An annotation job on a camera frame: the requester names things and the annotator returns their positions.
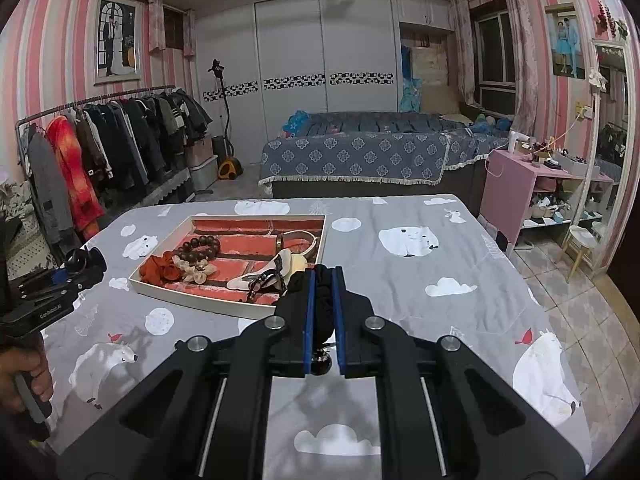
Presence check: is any black claw hair clip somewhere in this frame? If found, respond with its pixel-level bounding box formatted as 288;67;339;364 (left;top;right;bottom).
64;247;106;273

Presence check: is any orange fabric bow scrunchie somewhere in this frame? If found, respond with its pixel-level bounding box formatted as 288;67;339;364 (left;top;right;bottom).
139;252;182;287

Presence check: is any black scrunchie with charm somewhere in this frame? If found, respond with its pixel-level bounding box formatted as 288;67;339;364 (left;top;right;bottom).
288;266;335;376

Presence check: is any cream scrunchie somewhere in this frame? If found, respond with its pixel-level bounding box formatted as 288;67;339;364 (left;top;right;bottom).
172;255;217;285

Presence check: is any black braided leather bracelet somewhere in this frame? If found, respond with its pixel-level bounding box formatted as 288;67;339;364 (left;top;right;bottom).
246;268;289;305

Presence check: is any brown wooden bead bracelet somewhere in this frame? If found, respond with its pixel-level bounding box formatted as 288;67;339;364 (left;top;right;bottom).
174;234;222;265

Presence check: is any white band gold watch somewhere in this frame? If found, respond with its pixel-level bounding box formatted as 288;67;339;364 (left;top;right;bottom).
276;230;320;261

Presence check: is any person's left hand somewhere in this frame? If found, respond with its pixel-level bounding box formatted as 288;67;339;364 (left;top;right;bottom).
0;343;56;413

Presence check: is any metal clothes rack with clothes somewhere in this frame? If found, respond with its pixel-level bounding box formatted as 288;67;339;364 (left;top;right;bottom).
15;86;212;248

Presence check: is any grey polar bear bedsheet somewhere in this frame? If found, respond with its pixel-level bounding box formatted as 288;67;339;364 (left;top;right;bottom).
44;195;592;479

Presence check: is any white tray with red lining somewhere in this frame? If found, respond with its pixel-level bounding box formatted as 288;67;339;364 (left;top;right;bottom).
129;214;326;320

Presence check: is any small white stool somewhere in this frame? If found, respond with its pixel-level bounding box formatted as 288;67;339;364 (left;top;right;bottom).
556;224;598;283

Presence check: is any pink shelf cabinet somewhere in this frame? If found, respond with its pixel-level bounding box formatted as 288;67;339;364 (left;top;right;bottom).
480;151;617;252

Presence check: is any garment steamer on stand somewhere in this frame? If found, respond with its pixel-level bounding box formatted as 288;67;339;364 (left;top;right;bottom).
208;58;244;181

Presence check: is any framed wedding picture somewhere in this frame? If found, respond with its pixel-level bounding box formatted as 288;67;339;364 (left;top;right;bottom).
93;0;142;86

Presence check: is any blue patterned sofa bed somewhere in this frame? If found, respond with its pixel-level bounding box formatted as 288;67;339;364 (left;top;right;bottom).
258;112;508;198

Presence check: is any white standing mirror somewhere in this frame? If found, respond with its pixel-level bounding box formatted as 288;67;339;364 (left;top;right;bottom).
574;40;630;271

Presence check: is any white wardrobe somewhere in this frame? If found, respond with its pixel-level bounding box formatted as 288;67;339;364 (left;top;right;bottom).
196;0;451;138

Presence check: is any window with dark glass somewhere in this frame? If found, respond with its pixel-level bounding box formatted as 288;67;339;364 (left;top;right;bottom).
472;1;515;116

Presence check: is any wedding photo poster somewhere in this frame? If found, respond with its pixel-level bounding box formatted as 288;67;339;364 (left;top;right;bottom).
544;3;585;79

